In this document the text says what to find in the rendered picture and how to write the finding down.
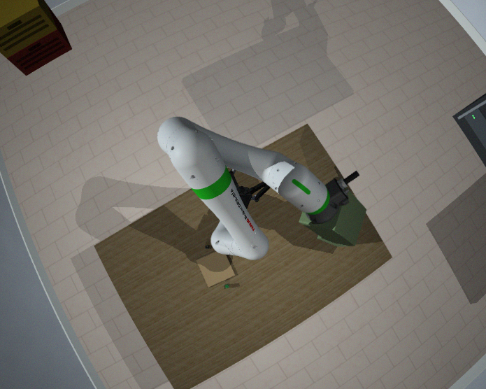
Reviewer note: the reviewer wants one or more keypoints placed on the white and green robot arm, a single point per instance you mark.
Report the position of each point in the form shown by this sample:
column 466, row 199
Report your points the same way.
column 201, row 157

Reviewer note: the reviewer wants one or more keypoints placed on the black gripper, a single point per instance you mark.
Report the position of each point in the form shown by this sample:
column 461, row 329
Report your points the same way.
column 246, row 193

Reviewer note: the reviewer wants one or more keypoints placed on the tan flat mat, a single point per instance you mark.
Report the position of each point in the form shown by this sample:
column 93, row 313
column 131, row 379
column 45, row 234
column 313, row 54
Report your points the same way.
column 215, row 268

